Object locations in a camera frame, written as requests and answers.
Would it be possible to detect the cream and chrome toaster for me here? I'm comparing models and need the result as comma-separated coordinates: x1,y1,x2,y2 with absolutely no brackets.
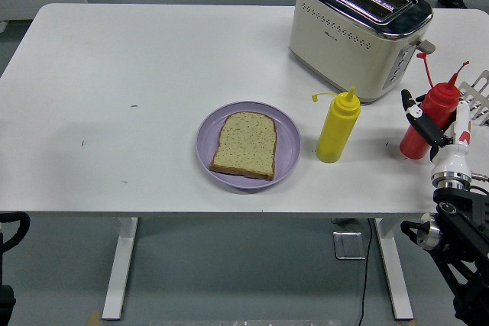
288,0,437,105

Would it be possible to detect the slice of bread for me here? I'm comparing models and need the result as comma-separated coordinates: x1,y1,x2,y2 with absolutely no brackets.
209,111,277,182

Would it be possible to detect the black floor cable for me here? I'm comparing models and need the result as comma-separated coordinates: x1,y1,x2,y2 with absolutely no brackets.
357,218,374,326

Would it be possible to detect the white table leg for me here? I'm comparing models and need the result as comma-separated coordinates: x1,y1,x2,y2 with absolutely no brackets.
373,218,415,321
101,217,139,322

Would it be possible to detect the purple plate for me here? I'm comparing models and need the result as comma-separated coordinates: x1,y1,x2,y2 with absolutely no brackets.
196,101,302,190

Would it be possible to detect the metal floor plate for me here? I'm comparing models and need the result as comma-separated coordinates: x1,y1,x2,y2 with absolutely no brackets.
332,230,367,261

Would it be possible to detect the silver metal rack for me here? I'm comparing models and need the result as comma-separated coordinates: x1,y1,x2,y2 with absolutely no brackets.
458,69,489,127

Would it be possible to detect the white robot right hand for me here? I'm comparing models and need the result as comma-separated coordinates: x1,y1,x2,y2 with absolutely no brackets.
400,89,474,182

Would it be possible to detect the yellow squeeze bottle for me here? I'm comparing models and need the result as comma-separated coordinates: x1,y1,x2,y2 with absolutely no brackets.
311,86,361,163

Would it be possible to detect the red squeeze bottle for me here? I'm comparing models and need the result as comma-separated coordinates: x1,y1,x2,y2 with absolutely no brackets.
399,50,470,160

